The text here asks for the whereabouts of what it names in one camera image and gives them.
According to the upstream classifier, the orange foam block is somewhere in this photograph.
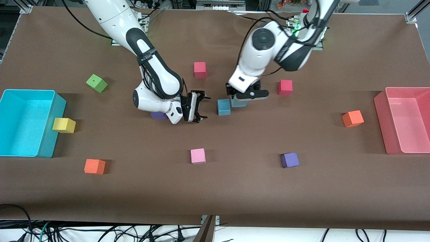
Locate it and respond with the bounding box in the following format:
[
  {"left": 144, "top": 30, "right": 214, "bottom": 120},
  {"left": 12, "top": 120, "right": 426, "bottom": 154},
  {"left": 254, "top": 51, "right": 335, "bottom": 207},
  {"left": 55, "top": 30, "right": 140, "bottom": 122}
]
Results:
[
  {"left": 84, "top": 159, "right": 106, "bottom": 175},
  {"left": 342, "top": 110, "right": 364, "bottom": 128}
]

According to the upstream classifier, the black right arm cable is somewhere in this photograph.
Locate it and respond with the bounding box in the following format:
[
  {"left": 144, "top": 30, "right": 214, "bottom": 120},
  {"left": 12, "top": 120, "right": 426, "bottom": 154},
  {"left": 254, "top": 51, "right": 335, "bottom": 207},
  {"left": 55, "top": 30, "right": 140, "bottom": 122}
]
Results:
[{"left": 61, "top": 0, "right": 113, "bottom": 40}]

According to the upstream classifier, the brown table cloth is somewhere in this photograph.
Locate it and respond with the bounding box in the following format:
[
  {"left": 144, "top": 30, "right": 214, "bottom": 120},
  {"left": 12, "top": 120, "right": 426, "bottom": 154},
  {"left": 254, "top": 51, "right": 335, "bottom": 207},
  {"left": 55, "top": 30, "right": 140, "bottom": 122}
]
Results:
[{"left": 0, "top": 6, "right": 430, "bottom": 231}]

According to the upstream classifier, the cyan plastic bin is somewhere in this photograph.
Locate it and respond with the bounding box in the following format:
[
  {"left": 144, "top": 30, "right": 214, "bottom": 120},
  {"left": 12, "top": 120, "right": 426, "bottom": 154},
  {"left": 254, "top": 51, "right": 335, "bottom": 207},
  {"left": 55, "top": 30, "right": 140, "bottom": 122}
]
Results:
[{"left": 0, "top": 89, "right": 67, "bottom": 158}]

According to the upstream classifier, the green foam block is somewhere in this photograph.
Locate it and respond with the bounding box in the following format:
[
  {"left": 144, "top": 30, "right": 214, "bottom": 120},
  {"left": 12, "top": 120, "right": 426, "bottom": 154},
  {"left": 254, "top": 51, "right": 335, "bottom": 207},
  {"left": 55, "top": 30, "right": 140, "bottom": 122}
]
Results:
[{"left": 86, "top": 74, "right": 108, "bottom": 93}]

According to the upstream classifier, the aluminium frame profile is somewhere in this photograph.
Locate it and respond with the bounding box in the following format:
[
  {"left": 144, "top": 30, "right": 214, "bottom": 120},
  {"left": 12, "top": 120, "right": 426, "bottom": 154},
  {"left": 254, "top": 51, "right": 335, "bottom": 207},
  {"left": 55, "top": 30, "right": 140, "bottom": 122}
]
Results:
[{"left": 408, "top": 0, "right": 430, "bottom": 19}]

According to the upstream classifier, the pink plastic bin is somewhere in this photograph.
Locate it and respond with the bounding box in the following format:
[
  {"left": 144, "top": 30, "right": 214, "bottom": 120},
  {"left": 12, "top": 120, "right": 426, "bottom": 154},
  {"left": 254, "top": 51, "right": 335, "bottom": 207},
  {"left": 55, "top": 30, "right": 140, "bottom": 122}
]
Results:
[{"left": 374, "top": 87, "right": 430, "bottom": 155}]

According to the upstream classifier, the pink foam block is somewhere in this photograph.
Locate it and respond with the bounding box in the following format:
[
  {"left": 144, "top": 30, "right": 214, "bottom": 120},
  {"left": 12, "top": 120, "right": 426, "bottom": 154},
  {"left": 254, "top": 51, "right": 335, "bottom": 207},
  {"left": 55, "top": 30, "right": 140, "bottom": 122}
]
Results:
[{"left": 190, "top": 148, "right": 206, "bottom": 164}]

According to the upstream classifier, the yellow foam block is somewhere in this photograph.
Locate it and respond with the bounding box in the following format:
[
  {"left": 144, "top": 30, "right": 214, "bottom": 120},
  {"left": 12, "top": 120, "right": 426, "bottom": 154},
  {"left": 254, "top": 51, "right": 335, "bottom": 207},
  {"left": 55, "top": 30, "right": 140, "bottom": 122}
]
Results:
[{"left": 52, "top": 118, "right": 76, "bottom": 134}]

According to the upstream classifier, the grey metal rack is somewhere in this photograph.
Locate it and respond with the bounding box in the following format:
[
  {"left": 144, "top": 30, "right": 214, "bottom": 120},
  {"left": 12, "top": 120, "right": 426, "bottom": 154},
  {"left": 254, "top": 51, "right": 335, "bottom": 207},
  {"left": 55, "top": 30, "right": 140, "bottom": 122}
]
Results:
[{"left": 196, "top": 0, "right": 246, "bottom": 11}]

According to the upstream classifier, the teal cable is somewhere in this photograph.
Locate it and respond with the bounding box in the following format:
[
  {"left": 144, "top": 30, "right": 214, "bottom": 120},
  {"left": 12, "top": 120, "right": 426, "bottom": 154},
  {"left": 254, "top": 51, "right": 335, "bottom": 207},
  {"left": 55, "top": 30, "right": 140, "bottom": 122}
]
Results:
[{"left": 38, "top": 221, "right": 51, "bottom": 242}]

